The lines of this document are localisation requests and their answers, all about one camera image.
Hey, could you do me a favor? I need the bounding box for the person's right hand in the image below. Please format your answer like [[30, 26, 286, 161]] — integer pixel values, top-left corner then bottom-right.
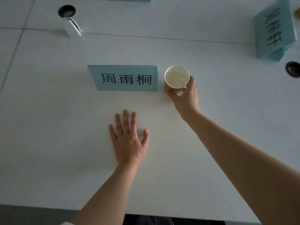
[[164, 75, 200, 120]]

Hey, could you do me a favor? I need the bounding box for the person's left hand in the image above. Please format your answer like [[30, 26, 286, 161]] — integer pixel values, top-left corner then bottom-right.
[[108, 109, 150, 166]]

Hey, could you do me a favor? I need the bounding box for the person's right forearm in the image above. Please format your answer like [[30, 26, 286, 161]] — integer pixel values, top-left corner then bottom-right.
[[182, 109, 300, 225]]

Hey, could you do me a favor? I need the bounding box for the person's left forearm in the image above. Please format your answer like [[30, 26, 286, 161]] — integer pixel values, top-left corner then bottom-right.
[[70, 160, 141, 225]]

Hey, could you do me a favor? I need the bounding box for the black office chair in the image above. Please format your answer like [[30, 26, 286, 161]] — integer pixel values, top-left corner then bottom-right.
[[123, 214, 227, 225]]

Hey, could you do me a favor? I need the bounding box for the black cable grommet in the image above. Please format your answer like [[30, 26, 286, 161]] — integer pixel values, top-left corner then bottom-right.
[[58, 5, 77, 18], [285, 61, 300, 78]]

